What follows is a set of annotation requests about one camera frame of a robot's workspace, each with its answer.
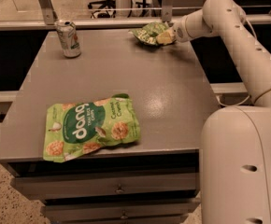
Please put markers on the white green soda can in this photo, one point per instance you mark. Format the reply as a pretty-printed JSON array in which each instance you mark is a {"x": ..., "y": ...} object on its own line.
[{"x": 67, "y": 33}]

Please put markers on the green jalapeno chip bag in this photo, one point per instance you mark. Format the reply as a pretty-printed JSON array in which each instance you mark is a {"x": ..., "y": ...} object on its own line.
[{"x": 147, "y": 34}]

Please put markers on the green dang rice chips bag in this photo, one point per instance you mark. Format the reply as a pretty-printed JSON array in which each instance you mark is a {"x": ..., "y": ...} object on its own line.
[{"x": 77, "y": 129}]

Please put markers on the grey drawer cabinet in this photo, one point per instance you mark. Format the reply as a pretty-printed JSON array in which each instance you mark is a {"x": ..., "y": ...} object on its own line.
[{"x": 154, "y": 180}]

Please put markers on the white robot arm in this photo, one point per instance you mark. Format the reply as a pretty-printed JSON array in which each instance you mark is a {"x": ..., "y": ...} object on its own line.
[{"x": 235, "y": 154}]

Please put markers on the grey metal railing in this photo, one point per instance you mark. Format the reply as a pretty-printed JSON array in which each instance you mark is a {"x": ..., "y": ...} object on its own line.
[{"x": 39, "y": 14}]

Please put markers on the black office chair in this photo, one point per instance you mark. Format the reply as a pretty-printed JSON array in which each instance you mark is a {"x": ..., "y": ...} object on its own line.
[{"x": 111, "y": 9}]

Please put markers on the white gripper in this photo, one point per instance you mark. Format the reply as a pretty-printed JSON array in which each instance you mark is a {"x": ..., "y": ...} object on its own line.
[{"x": 180, "y": 32}]

